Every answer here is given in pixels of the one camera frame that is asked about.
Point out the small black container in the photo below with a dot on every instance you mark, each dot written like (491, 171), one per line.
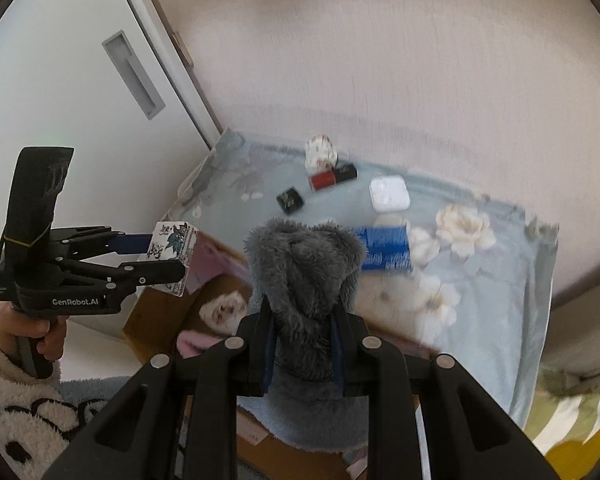
(290, 199)

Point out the grey fuzzy sock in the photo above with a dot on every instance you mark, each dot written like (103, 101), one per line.
(300, 270)

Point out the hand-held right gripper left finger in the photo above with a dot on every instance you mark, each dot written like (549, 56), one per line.
(266, 355)

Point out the white door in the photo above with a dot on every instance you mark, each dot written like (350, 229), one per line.
(70, 100)

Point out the white earbud case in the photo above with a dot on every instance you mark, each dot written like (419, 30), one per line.
(389, 194)

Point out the door hinge plate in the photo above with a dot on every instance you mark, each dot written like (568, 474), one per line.
(182, 49)

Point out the light blue fleece cloth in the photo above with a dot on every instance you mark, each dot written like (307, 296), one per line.
(305, 415)

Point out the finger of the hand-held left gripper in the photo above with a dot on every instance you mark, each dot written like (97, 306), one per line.
(130, 244)
(140, 275)

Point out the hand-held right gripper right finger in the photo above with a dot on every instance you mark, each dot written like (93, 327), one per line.
(338, 355)

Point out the beige sofa cushion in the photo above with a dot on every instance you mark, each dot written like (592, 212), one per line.
(590, 350)

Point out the cardboard box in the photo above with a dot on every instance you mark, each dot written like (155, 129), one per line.
(155, 320)

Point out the blue plastic packet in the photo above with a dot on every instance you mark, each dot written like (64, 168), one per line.
(385, 250)

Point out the green floral blanket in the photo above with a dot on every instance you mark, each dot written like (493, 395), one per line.
(570, 420)

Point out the red and black lipstick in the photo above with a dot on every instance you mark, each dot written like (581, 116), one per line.
(325, 180)

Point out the pink sock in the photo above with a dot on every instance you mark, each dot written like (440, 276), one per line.
(195, 342)

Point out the person's left hand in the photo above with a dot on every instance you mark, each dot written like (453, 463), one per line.
(15, 327)

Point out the white printed small carton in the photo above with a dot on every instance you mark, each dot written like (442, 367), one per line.
(172, 255)

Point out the pink paper packet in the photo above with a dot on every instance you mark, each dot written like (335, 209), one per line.
(215, 265)

